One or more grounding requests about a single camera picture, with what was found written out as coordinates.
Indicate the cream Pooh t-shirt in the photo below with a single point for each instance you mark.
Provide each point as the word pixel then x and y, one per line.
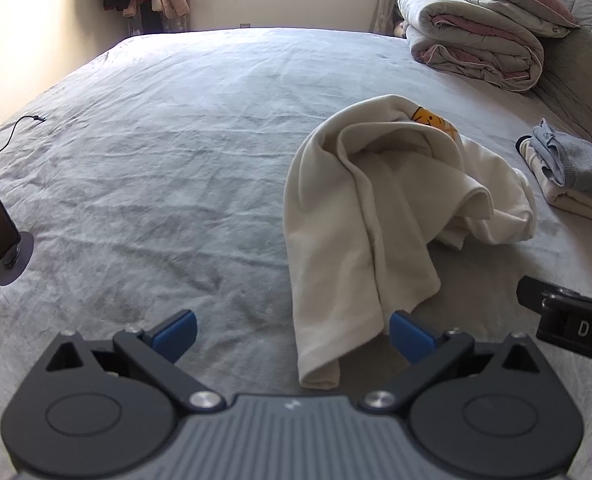
pixel 367 192

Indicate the folded grey pink duvet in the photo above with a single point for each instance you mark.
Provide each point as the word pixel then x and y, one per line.
pixel 463 38

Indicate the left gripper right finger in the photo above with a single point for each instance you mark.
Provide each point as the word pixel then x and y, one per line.
pixel 433 357

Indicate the folded black garment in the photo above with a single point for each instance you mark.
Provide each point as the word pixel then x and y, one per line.
pixel 519 144

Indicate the folded cream garment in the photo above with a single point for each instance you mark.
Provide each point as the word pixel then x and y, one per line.
pixel 562 198

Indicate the folded grey sweater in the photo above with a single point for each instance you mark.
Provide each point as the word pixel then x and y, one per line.
pixel 567 159

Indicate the grey bed sheet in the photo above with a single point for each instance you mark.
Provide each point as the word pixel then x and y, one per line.
pixel 156 184

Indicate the round phone stand base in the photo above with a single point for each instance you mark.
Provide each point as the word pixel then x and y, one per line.
pixel 17 259

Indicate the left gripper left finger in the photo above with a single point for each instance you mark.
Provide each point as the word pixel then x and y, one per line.
pixel 151 355

